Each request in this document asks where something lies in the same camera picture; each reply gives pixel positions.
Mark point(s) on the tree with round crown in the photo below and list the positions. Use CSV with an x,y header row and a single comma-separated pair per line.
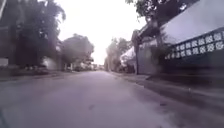
x,y
76,48

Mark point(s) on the dark roadside verge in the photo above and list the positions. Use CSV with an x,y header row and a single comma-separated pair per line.
x,y
23,72

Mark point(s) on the grey concrete kerb strip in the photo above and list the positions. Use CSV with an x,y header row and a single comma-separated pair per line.
x,y
186,91

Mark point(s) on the overhanging tree branches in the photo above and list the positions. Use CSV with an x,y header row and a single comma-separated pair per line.
x,y
150,7

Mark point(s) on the trees beside road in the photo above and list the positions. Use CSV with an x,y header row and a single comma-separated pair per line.
x,y
115,53

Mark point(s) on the dark wall with patterned blocks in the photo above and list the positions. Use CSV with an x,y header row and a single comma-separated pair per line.
x,y
196,53

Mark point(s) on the grey asphalt road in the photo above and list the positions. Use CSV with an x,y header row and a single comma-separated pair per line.
x,y
83,100

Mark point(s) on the large dark tree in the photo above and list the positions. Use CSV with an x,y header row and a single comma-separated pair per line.
x,y
31,31

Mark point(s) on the building with pale roof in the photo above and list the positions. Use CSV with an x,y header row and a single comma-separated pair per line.
x,y
191,23

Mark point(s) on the grey gate wall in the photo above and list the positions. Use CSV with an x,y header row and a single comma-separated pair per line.
x,y
145,58

